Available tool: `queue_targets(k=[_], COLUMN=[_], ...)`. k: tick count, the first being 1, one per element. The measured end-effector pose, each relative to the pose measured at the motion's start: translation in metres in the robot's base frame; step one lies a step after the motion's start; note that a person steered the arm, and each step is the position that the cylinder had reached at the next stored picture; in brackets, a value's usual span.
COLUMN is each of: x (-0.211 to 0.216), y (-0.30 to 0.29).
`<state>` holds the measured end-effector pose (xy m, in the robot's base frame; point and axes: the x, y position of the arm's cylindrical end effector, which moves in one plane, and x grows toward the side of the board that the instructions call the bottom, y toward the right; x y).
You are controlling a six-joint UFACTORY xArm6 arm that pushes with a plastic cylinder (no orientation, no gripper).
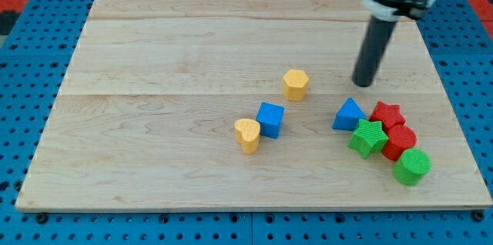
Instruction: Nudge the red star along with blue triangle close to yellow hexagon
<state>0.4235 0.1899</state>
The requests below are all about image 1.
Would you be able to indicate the blue cube block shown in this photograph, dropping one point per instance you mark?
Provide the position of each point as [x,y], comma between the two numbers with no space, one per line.
[270,118]

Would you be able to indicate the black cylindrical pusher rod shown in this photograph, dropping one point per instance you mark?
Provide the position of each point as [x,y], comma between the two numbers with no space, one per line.
[376,39]

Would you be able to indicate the wooden board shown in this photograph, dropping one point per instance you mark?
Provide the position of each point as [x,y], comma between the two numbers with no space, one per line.
[144,118]

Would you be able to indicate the red star block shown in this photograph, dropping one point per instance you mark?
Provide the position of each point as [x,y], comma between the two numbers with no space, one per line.
[388,114]

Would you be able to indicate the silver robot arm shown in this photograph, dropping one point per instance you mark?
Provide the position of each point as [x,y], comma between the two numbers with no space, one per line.
[384,16]

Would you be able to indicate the blue triangle block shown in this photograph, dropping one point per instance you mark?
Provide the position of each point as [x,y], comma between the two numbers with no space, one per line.
[348,116]

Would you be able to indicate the green cylinder block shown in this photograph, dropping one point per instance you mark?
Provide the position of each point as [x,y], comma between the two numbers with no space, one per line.
[411,167]

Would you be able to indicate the yellow heart block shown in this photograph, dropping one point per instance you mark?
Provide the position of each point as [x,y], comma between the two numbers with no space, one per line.
[247,134]

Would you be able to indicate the yellow hexagon block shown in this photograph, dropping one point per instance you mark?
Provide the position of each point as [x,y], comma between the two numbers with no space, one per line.
[295,84]

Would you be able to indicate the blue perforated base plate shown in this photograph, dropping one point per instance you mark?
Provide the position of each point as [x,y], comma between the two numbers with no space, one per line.
[33,62]

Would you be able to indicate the red cylinder block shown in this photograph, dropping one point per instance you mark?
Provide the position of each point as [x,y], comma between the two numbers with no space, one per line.
[400,138]

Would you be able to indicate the green star block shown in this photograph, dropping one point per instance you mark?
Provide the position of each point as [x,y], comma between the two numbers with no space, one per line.
[367,138]

